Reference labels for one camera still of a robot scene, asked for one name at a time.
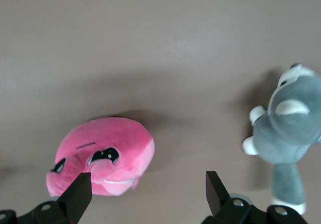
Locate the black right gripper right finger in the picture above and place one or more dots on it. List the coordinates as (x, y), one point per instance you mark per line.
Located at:
(218, 199)

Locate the grey white husky plush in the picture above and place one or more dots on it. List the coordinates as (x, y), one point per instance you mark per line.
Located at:
(288, 133)

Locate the pink round plush toy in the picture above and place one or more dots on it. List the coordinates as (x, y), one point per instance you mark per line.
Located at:
(113, 138)

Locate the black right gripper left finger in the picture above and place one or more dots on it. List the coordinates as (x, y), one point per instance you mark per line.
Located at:
(75, 199)

